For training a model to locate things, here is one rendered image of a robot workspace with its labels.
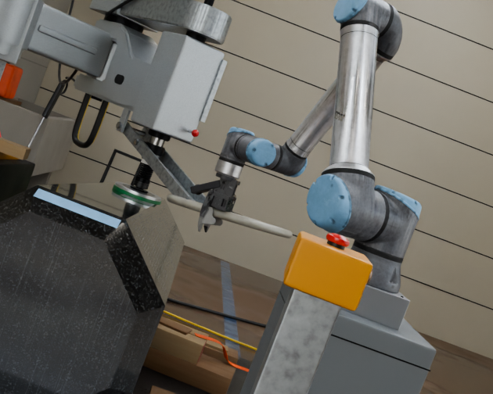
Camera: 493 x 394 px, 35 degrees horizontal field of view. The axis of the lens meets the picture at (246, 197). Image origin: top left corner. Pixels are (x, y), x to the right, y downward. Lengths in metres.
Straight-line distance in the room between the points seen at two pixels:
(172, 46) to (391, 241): 1.52
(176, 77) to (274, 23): 4.77
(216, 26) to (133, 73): 0.47
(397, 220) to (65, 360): 1.21
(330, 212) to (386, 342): 0.38
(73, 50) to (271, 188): 4.51
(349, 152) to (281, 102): 5.81
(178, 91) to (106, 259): 0.98
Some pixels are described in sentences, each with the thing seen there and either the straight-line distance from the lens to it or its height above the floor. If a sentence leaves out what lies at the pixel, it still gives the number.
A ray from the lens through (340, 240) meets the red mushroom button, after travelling 1.24.
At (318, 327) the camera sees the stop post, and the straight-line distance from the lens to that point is 1.24.
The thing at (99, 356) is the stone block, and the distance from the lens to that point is 2.68.
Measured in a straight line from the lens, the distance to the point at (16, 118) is 5.87.
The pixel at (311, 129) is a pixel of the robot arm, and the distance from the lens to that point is 2.57.
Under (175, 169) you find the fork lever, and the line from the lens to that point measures 3.35.
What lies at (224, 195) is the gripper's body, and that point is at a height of 1.00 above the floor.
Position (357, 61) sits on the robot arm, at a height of 1.52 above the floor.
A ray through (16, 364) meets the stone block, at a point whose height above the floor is 0.22.
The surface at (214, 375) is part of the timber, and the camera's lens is 3.80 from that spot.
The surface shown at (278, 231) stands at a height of 0.94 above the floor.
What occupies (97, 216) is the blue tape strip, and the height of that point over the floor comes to 0.78.
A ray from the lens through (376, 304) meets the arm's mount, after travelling 2.21.
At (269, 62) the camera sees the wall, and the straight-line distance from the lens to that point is 7.98.
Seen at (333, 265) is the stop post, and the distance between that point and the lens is 1.20.
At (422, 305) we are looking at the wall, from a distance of 8.41.
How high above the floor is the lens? 1.18
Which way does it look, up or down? 4 degrees down
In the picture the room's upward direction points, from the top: 21 degrees clockwise
